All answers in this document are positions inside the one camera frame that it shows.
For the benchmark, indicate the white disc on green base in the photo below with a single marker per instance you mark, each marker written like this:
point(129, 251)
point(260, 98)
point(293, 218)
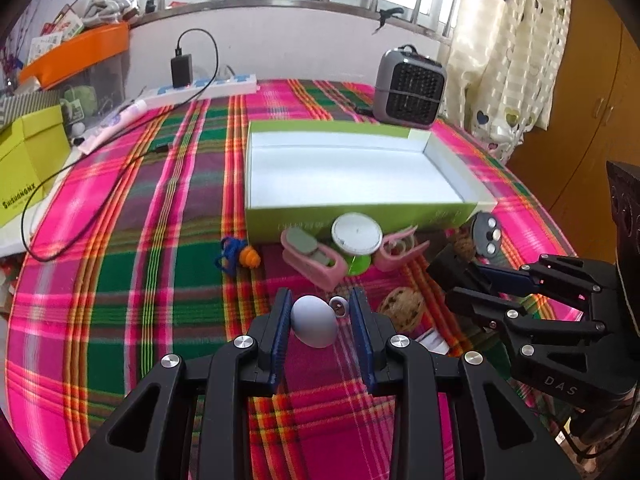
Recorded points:
point(357, 237)

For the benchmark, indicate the white round ribbed cap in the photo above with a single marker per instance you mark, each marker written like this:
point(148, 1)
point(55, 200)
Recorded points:
point(434, 342)

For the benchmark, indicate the wooden wardrobe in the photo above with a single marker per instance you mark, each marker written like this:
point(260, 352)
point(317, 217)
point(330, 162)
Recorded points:
point(594, 119)

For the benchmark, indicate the white egg-shaped gadget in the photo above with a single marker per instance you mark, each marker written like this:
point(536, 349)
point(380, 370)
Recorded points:
point(314, 320)

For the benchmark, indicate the plaid pink green bedspread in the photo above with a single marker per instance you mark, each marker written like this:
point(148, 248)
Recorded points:
point(86, 327)

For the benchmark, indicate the brown walnut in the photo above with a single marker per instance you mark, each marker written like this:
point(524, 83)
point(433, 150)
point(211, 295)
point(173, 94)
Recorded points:
point(465, 248)
point(405, 308)

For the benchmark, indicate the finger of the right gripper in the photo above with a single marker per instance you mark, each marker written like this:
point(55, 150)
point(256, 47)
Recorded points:
point(512, 320)
point(561, 278)

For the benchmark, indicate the black hook on sill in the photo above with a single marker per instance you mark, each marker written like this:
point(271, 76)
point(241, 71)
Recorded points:
point(386, 14)

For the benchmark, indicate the black three-button remote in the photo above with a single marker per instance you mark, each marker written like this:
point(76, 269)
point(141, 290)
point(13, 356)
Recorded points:
point(486, 234)

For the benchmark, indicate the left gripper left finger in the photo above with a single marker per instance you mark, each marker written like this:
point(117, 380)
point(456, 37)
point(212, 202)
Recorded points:
point(149, 435)

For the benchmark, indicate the black charger adapter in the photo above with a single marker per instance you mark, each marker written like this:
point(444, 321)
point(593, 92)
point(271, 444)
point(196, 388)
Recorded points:
point(181, 69)

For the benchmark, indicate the orange blue earplugs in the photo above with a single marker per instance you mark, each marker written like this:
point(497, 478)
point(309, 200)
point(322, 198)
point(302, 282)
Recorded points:
point(236, 253)

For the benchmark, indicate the purple dried flower branches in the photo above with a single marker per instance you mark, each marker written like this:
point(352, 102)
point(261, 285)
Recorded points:
point(11, 47)

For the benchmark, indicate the grey black mini heater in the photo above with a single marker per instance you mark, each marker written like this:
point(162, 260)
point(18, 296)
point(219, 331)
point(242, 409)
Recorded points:
point(408, 89)

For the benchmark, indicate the green white cardboard tray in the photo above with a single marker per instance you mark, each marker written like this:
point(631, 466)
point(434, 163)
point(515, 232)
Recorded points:
point(306, 173)

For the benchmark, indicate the orange lidded storage bin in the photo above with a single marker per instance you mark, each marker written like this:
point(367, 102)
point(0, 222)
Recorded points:
point(86, 71)

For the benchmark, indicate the pink clip with grey pad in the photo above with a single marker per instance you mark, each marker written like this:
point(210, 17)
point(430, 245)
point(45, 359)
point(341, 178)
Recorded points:
point(318, 263)

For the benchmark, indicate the heart patterned curtain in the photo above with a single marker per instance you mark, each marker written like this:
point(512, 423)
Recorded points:
point(502, 65)

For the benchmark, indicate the white pink tube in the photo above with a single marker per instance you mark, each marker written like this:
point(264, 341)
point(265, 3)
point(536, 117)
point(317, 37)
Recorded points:
point(97, 136)

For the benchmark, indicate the yellow-green shoe box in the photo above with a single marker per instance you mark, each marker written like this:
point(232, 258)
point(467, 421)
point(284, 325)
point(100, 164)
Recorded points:
point(33, 146)

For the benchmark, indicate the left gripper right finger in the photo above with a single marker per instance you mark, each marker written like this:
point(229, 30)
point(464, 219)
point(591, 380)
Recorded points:
point(455, 418)

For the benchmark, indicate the white power strip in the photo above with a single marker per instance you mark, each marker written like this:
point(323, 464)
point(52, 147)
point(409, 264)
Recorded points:
point(201, 89)

